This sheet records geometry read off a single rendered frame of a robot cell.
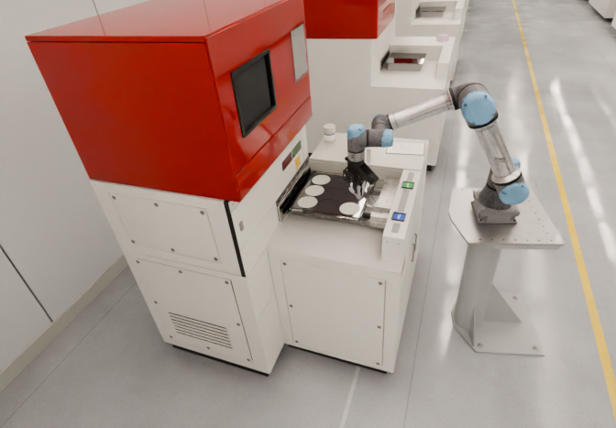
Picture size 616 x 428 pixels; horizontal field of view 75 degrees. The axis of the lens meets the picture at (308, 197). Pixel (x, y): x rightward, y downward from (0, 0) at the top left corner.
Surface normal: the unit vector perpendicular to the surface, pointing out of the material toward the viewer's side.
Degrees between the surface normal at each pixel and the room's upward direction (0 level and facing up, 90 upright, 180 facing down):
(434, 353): 0
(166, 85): 90
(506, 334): 0
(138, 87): 90
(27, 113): 90
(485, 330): 0
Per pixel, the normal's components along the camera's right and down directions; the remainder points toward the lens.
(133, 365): -0.08, -0.82
